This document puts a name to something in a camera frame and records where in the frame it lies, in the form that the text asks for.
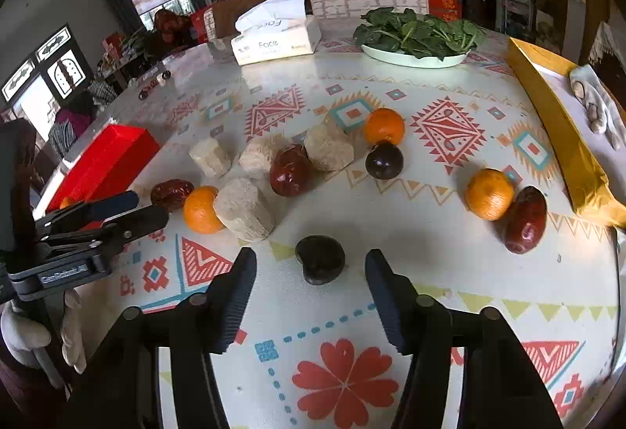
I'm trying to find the red jujube date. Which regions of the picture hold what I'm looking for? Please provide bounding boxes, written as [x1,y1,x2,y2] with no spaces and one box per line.
[149,179,194,212]
[503,186,547,254]

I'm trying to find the orange tangerine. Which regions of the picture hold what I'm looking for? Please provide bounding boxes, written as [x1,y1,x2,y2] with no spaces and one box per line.
[362,108,405,146]
[465,168,514,221]
[182,186,224,234]

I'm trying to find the dark chestnut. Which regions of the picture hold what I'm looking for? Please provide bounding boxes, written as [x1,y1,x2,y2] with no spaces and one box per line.
[295,235,346,286]

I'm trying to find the dark purple round fruit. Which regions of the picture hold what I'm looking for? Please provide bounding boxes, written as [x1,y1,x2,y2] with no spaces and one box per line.
[365,141,404,180]

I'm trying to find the large red jujube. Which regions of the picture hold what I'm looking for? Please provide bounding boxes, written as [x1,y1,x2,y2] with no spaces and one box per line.
[270,144,313,197]

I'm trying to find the small dark fruits cluster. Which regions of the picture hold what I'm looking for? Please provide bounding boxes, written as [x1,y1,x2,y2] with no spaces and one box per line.
[138,71,172,100]

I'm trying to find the red rectangular tray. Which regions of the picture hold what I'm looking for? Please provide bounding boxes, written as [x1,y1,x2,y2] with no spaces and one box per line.
[46,125,160,213]

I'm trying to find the red gift box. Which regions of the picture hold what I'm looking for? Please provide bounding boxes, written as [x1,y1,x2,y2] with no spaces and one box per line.
[190,5,216,43]

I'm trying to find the brown wooden chair back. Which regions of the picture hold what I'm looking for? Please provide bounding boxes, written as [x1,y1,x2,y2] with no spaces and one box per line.
[211,0,266,39]

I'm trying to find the white tissue box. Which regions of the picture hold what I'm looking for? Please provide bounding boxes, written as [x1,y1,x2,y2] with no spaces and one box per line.
[231,0,322,67]

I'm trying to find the gold box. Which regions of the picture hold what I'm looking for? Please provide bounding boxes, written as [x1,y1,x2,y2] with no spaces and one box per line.
[507,37,625,227]

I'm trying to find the white plate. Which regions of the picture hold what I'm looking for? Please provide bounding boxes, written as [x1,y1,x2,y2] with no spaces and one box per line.
[361,45,468,68]

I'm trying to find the green spinach leaves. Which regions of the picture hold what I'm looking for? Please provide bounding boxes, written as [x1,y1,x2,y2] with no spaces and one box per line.
[353,7,486,60]

